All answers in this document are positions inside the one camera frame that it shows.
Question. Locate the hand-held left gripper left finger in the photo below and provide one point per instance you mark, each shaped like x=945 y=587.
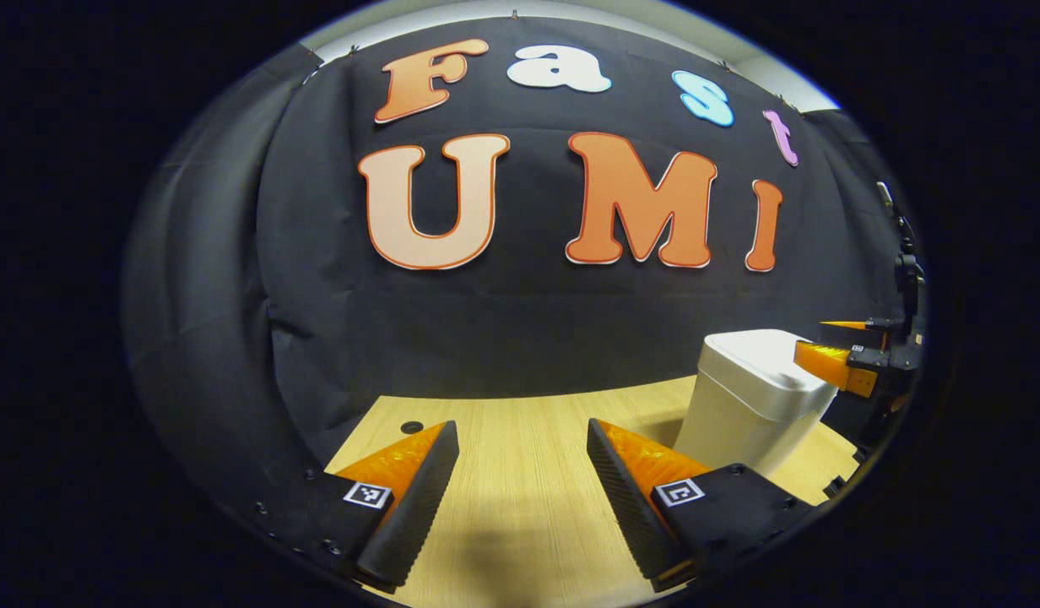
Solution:
x=414 y=523

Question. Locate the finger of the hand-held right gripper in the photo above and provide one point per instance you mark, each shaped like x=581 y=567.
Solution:
x=866 y=359
x=879 y=323

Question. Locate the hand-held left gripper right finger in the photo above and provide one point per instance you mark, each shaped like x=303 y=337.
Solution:
x=630 y=515

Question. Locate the white desktop garbage bin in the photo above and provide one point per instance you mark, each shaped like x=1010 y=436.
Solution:
x=739 y=405

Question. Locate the wooden desktop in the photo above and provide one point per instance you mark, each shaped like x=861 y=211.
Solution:
x=528 y=473

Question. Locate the black backdrop cloth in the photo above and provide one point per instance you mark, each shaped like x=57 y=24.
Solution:
x=528 y=321

